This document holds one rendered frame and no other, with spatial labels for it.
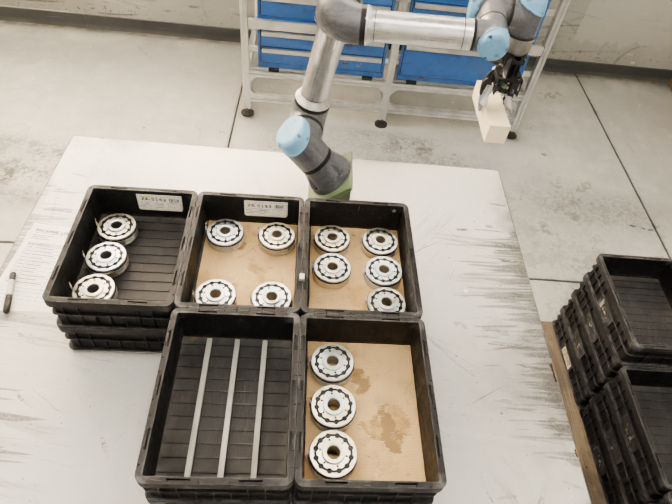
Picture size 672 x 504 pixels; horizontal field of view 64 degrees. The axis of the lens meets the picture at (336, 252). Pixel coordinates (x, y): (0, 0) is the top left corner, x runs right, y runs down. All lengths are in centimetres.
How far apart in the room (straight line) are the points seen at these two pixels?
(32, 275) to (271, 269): 70
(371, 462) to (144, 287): 73
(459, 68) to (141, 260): 230
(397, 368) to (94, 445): 74
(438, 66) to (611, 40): 163
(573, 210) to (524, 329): 169
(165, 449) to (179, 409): 9
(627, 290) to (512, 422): 93
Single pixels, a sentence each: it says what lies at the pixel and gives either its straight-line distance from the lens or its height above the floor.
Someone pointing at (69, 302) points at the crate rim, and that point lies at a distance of 140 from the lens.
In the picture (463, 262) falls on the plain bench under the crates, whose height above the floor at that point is 70.
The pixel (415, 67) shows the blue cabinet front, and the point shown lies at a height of 41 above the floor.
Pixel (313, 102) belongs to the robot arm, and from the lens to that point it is 175.
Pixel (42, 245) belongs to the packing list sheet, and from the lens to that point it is 187.
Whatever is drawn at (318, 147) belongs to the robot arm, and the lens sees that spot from 170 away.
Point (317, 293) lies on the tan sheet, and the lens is 146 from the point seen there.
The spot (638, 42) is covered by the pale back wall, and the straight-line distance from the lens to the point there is 467.
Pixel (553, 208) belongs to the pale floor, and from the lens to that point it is 327.
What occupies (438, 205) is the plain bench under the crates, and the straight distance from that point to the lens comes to 196.
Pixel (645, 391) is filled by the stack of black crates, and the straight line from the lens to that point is 221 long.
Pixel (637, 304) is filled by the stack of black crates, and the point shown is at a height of 49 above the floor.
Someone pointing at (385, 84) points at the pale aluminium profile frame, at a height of 29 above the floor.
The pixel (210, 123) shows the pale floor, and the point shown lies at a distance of 342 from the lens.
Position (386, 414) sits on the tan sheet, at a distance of 131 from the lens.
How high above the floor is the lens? 200
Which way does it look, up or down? 49 degrees down
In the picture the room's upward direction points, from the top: 8 degrees clockwise
